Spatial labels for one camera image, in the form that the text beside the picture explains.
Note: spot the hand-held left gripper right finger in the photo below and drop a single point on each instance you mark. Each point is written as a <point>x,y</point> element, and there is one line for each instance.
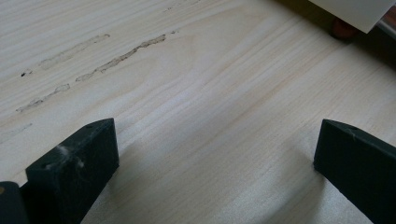
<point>358,161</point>

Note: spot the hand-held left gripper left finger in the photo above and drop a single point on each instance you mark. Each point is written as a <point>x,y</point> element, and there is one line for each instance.
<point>71,174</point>

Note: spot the reddish-brown round object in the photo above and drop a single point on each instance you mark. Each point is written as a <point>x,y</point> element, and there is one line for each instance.
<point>342,29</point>

